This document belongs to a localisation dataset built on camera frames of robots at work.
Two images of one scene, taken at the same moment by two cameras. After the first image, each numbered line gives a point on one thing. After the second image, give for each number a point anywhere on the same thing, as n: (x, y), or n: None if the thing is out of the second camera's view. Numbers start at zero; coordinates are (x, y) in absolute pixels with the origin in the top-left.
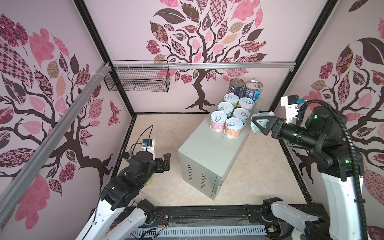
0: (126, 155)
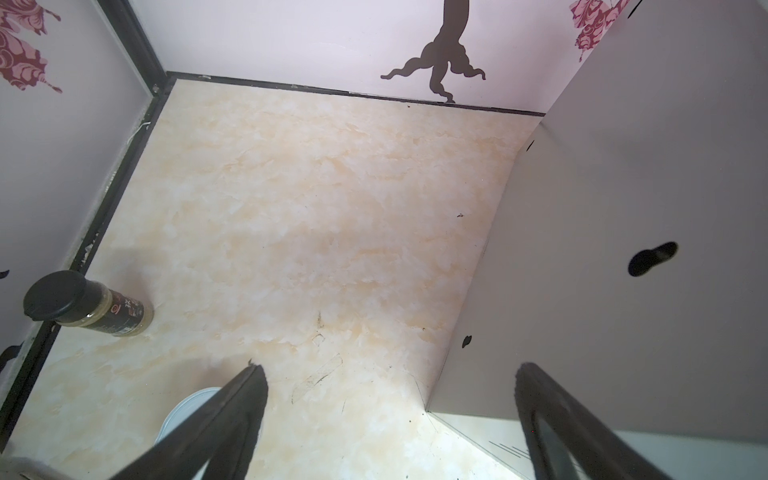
0: (68, 297)
